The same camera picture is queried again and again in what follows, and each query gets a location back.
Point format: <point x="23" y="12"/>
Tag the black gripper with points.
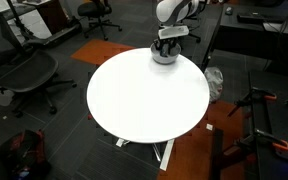
<point x="166" y="41"/>

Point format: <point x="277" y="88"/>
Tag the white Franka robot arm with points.
<point x="174" y="11"/>

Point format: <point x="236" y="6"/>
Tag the grey metal bowl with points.
<point x="165" y="60"/>

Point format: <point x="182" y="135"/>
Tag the black swivel office chair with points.
<point x="94" y="9"/>
<point x="194" y="37"/>

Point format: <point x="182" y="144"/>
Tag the white plastic bag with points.
<point x="214" y="83"/>

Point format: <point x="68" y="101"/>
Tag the grey computer mouse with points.
<point x="229" y="10"/>

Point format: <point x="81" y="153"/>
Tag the black desk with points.
<point x="244" y="40"/>

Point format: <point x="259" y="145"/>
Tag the black keyboard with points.
<point x="250" y="18"/>

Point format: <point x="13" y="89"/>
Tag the white paper scrap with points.
<point x="209" y="127"/>

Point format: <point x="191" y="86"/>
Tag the black orange bar clamp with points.
<point x="280" y="145"/>
<point x="255" y="93"/>

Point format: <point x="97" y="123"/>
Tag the small red floor item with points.
<point x="90" y="116"/>

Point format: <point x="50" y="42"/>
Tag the white metal table base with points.
<point x="168" y="155"/>

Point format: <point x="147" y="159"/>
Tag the black kick scooter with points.
<point x="54" y="36"/>

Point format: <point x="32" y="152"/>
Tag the brown wooden cabinet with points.
<point x="54" y="15"/>

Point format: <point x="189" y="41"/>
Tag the white desk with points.
<point x="34" y="23"/>

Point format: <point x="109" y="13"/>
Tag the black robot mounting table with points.
<point x="277" y="123"/>

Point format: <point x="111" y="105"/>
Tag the black mesh office chair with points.
<point x="27" y="71"/>

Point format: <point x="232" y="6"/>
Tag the red black bag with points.
<point x="27" y="150"/>

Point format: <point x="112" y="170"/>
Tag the tiny white floor scrap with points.
<point x="4" y="117"/>

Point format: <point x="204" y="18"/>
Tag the black upright post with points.
<point x="217" y="156"/>

